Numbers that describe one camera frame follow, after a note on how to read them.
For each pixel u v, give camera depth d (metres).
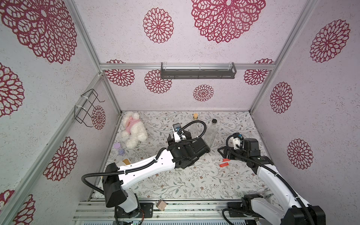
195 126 0.55
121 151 0.94
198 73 0.87
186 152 0.51
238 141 0.74
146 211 0.75
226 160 0.92
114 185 0.39
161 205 0.74
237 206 0.76
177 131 0.55
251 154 0.63
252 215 0.62
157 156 0.46
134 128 0.99
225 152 0.75
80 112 0.73
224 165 0.90
